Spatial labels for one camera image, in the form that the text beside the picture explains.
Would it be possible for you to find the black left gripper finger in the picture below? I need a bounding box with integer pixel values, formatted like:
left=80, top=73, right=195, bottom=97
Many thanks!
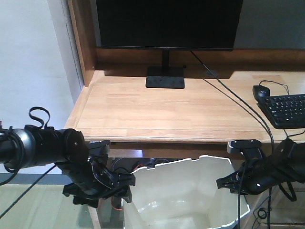
left=109, top=173, right=135, bottom=188
left=104, top=187, right=132, bottom=203

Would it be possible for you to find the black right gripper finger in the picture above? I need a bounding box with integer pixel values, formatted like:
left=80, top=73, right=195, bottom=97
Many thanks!
left=216, top=173, right=238, bottom=190

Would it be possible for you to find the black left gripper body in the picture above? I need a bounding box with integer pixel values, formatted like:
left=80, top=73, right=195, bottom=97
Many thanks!
left=62, top=157, right=112, bottom=208

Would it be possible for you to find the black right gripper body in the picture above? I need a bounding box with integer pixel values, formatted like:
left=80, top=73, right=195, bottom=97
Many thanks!
left=234, top=157, right=281, bottom=195

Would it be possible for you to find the white plastic trash bin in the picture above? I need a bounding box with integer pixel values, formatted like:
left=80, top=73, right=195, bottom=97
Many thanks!
left=123, top=155, right=250, bottom=229

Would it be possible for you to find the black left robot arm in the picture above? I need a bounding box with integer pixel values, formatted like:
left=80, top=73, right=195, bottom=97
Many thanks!
left=0, top=114, right=135, bottom=208

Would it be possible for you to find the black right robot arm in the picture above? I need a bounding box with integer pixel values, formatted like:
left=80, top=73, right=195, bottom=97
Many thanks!
left=216, top=138, right=305, bottom=195

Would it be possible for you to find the black keyboard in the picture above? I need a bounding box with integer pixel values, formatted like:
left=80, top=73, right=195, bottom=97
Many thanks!
left=255, top=94, right=305, bottom=129

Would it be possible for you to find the wooden desk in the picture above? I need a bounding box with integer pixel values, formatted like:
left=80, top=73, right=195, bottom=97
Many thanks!
left=64, top=0, right=305, bottom=229

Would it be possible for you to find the black computer mouse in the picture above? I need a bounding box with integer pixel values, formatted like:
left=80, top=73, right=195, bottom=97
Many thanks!
left=252, top=85, right=270, bottom=102

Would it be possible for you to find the black computer monitor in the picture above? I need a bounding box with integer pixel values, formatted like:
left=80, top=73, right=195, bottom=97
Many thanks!
left=96, top=0, right=243, bottom=89

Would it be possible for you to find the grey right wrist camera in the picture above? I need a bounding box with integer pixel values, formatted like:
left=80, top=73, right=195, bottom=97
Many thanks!
left=227, top=139, right=264, bottom=167

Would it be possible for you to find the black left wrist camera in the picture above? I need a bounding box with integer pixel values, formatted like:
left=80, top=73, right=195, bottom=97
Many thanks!
left=85, top=140, right=111, bottom=164

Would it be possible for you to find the black monitor cable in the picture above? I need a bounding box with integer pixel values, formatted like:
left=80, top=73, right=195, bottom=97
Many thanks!
left=190, top=50, right=275, bottom=229

